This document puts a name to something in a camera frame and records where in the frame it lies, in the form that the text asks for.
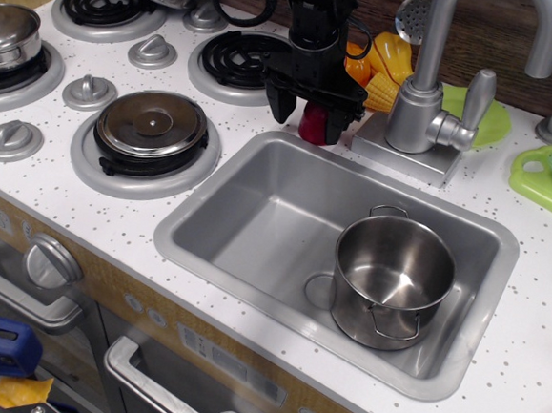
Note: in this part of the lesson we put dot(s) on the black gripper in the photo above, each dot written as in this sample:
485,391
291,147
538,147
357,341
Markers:
313,75

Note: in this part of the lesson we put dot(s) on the red toy sweet potato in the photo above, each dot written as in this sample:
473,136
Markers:
313,123

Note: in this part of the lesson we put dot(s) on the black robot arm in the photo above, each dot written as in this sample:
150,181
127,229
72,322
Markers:
316,24

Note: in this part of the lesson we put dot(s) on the steel pot in sink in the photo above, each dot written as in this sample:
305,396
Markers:
391,275

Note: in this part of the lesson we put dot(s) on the grey sink basin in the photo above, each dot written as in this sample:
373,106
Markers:
264,228

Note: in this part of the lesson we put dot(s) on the steel lidded pot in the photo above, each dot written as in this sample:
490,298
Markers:
20,41

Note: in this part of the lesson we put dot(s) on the orange toy pumpkin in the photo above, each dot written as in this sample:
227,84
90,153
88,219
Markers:
359,69

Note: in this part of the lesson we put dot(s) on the yellow toy corn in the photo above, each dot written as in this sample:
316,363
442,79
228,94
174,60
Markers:
382,92

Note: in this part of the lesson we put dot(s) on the back right coil burner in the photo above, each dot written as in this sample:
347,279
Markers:
228,67

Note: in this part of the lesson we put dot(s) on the coil burner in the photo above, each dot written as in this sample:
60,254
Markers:
228,67
107,21

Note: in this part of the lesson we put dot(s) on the silver toy faucet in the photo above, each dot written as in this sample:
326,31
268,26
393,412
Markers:
418,137

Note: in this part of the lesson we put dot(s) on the silver slotted spoon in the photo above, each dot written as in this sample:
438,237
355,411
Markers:
410,20

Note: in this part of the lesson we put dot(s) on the silver stove knob back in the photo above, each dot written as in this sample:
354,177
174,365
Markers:
204,19

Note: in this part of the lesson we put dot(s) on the silver stove knob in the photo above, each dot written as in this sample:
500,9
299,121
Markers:
19,140
89,93
152,53
204,19

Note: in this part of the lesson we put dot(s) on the steel lid on burner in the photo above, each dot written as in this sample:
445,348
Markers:
151,124

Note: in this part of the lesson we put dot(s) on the silver stove knob centre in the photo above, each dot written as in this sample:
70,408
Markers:
152,53

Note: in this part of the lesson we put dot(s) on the light green plate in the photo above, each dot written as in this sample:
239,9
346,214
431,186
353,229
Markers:
493,128

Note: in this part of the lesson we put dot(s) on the front right stove burner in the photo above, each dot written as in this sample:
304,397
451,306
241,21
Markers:
128,180

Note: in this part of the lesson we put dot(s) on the silver stove knob middle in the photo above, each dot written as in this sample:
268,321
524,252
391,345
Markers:
89,93

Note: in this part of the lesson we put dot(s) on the back left coil burner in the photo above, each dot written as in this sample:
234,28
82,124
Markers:
107,21

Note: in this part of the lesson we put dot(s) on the green cutting board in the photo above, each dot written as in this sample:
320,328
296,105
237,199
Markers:
531,176

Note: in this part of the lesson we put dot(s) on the silver stove knob front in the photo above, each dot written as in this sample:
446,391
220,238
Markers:
19,140

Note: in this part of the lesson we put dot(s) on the silver oven dial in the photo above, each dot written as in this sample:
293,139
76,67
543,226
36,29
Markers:
49,265

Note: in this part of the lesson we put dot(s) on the blue clamp tool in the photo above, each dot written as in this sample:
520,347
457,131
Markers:
20,349

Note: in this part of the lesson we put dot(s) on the yellow tape piece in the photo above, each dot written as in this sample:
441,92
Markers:
17,392

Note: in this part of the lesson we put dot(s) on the silver dishwasher door handle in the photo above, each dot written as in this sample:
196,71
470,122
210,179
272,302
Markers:
117,363

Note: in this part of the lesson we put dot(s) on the silver oven door handle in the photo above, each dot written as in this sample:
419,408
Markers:
58,317

